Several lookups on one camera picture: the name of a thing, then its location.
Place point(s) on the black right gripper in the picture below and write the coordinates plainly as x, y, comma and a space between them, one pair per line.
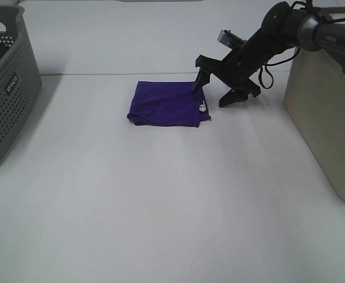
236, 68

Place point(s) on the grey perforated plastic basket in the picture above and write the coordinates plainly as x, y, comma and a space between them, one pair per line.
20, 80

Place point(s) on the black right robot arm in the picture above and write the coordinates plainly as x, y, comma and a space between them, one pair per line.
301, 25

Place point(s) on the beige basket with grey rim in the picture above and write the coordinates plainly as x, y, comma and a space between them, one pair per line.
315, 100

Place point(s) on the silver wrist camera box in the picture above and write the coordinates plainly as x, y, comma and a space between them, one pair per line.
230, 40

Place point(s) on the purple towel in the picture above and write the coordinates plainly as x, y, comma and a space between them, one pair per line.
167, 104

